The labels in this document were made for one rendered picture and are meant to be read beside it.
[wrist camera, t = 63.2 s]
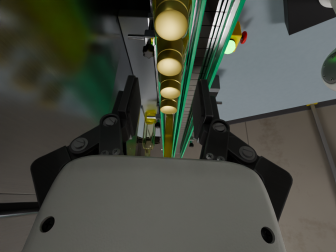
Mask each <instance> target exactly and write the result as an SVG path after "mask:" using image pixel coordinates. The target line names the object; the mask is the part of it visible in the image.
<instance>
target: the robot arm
mask: <svg viewBox="0 0 336 252"><path fill-rule="evenodd" d="M321 79H322V81H323V83H324V84H325V85H326V86H327V87H328V88H329V89H331V90H333V91H335V92H336V48H335V49H334V50H333V51H332V52H331V53H330V54H329V55H328V56H327V58H326V59H325V61H324V62H323V65H322V67H321ZM140 109H141V94H140V86H139V79H138V77H136V76H135V75H128V77H127V81H126V84H125V87H124V91H118V94H117V97H116V100H115V103H114V106H113V109H112V112H111V113H108V114H106V115H104V116H103V117H101V119H100V121H99V125H98V126H96V127H94V128H93V129H91V130H89V131H87V132H86V133H84V134H82V135H80V136H79V137H77V138H75V139H74V140H73V141H72V142H71V143H70V145H69V146H63V147H61V148H58V149H56V150H54V151H52V152H50V153H48V154H45V155H43V156H41V157H39V158H37V159H36V160H34V162H33V163H32V164H31V166H30V172H31V176H32V180H33V185H34V189H35V193H36V198H37V202H38V206H39V212H38V214H37V216H36V218H35V221H34V223H33V225H32V228H31V230H30V232H29V235H28V237H27V240H26V242H25V244H24V247H23V249H22V251H21V252H286V248H285V245H284V241H283V237H282V234H281V230H280V227H279V224H278V222H279V220H280V217H281V214H282V211H283V209H284V206H285V203H286V200H287V197H288V195H289V192H290V189H291V186H292V184H293V178H292V176H291V175H290V173H289V172H287V171H286V170H285V169H283V168H281V167H280V166H278V165H276V164H275V163H273V162H271V161H270V160H268V159H266V158H265V157H263V156H258V155H257V153H256V151H255V150H254V149H253V148H252V147H251V146H249V145H248V144H247V143H245V142H244V141H242V140H241V139H240V138H238V137H237V136H236V135H234V134H233V133H231V132H230V126H229V124H228V123H227V122H226V121H224V120H222V119H220V116H219V111H218V106H217V101H216V97H215V96H214V95H210V91H209V86H208V80H207V79H200V81H197V84H196V89H195V93H194V98H193V103H192V115H193V130H194V139H196V141H197V143H200V144H201V145H202V148H201V153H200V157H199V159H192V158H175V157H155V156H134V155H128V151H127V141H128V140H132V139H133V136H135V135H136V130H137V124H138V119H139V114H140Z"/></svg>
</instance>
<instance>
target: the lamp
mask: <svg viewBox="0 0 336 252"><path fill-rule="evenodd" d="M235 44H236V43H235V40H234V39H231V38H230V40H229V43H228V45H227V48H226V50H225V54H230V53H232V52H233V51H234V50H235V48H236V46H235Z"/></svg>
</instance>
